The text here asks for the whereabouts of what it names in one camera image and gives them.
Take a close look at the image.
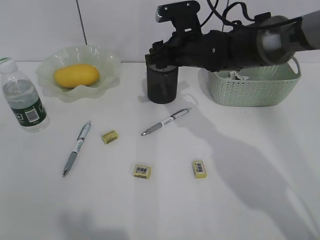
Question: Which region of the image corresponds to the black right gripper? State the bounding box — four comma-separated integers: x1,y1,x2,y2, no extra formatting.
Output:
145,30,240,72

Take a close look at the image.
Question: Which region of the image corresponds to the waste paper ball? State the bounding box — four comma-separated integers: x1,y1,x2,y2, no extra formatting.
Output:
229,71,250,81

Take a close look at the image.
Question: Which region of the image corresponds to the grey white pen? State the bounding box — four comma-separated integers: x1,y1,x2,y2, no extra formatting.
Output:
141,107,191,136

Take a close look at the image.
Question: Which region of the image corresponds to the yellow mango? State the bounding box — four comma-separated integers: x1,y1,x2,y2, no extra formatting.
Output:
53,64,100,89

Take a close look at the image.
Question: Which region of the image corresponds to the grey blue pen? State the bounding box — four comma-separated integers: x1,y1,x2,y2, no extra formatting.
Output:
62,120,92,178

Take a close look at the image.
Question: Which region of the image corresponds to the clear water bottle green label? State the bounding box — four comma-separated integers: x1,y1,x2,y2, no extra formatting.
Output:
0,57,50,133

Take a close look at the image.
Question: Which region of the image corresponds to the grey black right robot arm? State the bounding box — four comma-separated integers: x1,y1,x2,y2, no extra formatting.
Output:
145,11,320,72

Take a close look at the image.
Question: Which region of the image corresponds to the black mesh pen holder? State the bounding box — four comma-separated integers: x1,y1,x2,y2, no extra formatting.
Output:
146,64,179,104

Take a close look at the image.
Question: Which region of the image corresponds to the translucent green wavy plate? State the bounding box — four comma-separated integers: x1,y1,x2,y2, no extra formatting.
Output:
36,45,122,103

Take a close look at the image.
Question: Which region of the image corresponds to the yellow eraser upper left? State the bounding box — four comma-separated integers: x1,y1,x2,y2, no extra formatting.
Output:
101,129,119,145

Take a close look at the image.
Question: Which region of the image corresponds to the green plastic woven basket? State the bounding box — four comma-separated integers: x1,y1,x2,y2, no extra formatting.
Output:
208,57,301,107

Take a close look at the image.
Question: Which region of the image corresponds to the yellow eraser barcode middle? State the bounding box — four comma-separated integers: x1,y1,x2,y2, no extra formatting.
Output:
132,164,152,180

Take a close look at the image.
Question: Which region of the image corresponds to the yellow eraser barcode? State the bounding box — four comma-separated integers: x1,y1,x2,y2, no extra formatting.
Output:
132,164,152,180
192,160,207,179

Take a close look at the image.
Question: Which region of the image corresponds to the yellow eraser barcode right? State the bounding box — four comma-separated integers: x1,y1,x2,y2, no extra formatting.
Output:
192,160,207,179

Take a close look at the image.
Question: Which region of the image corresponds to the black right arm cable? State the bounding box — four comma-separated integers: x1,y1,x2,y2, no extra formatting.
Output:
198,0,258,28

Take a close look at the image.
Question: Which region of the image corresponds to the black wall cable left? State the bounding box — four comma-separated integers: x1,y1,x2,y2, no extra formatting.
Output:
75,0,88,46

